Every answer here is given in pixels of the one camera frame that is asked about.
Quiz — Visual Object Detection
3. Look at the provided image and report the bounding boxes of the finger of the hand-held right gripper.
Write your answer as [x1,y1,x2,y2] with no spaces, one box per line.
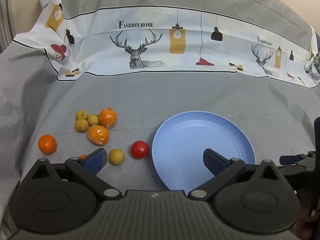
[277,164,309,175]
[279,151,317,165]

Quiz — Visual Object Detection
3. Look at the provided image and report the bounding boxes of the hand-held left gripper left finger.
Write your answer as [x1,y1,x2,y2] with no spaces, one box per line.
[21,148,123,200]

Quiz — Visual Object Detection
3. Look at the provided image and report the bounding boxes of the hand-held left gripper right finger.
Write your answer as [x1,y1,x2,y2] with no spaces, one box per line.
[187,149,288,200]

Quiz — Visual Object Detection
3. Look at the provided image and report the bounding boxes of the yellow-brown longan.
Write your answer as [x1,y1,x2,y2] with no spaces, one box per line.
[87,114,100,126]
[76,109,89,121]
[75,119,89,132]
[109,149,125,166]

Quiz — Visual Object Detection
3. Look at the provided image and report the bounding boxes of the plastic-wrapped orange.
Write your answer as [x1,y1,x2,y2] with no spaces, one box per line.
[98,107,118,130]
[87,125,110,146]

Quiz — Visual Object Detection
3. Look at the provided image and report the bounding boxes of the blue plate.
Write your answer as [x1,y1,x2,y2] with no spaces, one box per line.
[152,111,256,192]

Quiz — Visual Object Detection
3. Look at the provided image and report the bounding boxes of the bare orange tangerine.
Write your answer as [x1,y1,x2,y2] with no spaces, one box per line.
[38,134,57,155]

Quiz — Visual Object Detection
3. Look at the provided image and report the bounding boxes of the red tomato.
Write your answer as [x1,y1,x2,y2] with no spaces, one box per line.
[131,140,150,159]

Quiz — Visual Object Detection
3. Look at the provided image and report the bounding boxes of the grey printed bed sheet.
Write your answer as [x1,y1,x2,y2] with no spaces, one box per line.
[0,0,320,240]

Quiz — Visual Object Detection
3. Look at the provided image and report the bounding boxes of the grey curtain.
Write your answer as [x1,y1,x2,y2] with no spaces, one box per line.
[0,0,16,53]

